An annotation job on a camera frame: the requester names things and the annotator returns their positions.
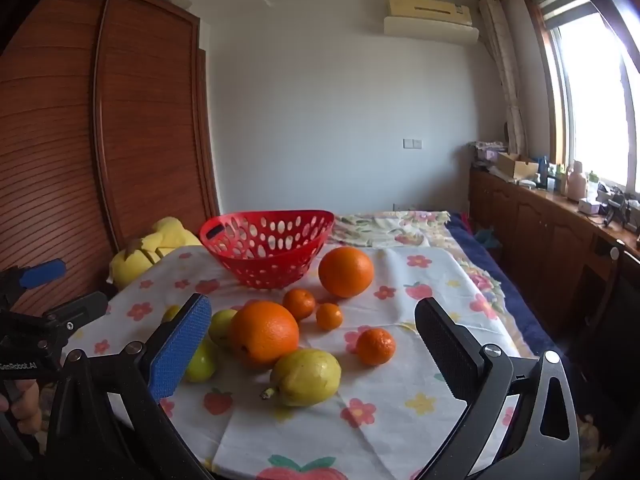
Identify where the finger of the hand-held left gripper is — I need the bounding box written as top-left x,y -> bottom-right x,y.
42,291 -> 110,356
0,258 -> 68,306

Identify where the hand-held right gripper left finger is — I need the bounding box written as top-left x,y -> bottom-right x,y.
39,292 -> 213,480

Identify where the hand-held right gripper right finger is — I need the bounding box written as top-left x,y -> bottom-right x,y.
414,296 -> 581,480

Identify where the rough-skinned tangerine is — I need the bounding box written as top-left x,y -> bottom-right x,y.
355,327 -> 396,366

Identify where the large orange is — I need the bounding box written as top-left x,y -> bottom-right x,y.
230,300 -> 301,372
318,246 -> 375,298

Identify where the red plastic basket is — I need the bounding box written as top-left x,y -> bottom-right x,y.
200,210 -> 335,291

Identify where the yellow pear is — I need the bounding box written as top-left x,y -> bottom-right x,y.
260,348 -> 343,407

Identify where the person's left hand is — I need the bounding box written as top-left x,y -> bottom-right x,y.
0,380 -> 43,436

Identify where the white flower-print cloth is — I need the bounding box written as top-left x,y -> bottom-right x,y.
65,245 -> 521,480

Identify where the yellow plush toy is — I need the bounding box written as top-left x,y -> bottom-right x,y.
109,216 -> 203,291

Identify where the teal cloth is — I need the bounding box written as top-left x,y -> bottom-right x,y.
472,227 -> 501,251

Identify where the small tangerine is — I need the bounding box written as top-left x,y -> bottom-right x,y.
282,288 -> 317,322
315,302 -> 344,331

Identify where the floral bed sheet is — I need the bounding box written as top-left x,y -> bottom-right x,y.
332,210 -> 536,356

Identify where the wooden sideboard cabinet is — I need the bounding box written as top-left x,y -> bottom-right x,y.
469,167 -> 640,341

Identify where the brown wooden wardrobe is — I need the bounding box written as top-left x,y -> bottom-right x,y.
0,0 -> 221,316

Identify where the cardboard box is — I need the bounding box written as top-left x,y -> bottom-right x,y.
496,152 -> 540,181

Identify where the pink bottle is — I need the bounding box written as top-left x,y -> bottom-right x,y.
567,160 -> 587,198

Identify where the black stand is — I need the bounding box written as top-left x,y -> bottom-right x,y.
602,191 -> 632,228

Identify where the beige curtain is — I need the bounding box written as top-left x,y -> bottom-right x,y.
478,0 -> 527,157

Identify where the window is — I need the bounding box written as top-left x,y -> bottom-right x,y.
522,0 -> 640,196

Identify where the wall air conditioner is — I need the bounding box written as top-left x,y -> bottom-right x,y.
383,0 -> 480,43

